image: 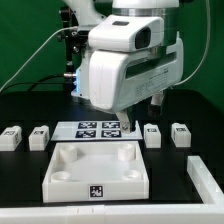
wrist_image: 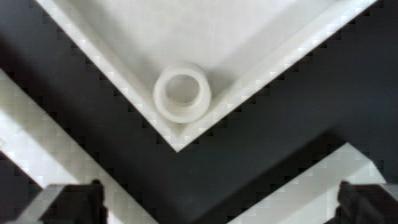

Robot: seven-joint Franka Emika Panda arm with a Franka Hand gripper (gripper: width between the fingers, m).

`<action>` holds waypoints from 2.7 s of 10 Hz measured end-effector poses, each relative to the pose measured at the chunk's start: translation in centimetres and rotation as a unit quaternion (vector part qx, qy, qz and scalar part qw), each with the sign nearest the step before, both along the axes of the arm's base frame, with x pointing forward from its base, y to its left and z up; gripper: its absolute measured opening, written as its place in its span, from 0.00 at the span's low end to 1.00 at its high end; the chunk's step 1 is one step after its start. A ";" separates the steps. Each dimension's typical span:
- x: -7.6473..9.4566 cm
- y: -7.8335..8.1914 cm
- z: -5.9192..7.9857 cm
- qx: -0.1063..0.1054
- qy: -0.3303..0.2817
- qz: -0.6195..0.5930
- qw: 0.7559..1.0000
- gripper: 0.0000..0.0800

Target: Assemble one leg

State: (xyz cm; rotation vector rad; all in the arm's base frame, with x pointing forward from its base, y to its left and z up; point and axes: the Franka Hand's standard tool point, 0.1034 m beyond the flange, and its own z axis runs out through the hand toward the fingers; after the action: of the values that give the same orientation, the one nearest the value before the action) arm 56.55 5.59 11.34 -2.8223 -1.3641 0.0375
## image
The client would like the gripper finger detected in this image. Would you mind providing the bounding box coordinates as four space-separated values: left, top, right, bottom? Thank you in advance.
116 110 131 134
151 91 164 116

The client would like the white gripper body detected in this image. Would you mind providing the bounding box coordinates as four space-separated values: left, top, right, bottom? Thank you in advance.
89 38 183 114

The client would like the white square tabletop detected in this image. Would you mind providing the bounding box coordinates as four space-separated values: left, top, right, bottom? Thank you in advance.
42 141 149 203

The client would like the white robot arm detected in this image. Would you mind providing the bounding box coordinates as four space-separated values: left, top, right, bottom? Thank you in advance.
63 0 183 133

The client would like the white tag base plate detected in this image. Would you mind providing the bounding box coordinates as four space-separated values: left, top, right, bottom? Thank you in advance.
51 121 142 141

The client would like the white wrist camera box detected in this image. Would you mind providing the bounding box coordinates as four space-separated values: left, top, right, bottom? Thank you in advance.
88 15 164 52

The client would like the grey cable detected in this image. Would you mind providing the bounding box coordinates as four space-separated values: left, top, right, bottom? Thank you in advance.
0 25 80 94

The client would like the black cable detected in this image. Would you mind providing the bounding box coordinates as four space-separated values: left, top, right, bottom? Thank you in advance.
0 73 68 96

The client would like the white cable at right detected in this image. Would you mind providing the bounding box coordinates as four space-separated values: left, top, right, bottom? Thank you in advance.
173 0 212 87

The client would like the white L-shaped obstacle wall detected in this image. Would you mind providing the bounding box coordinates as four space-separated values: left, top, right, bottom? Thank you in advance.
0 156 224 224

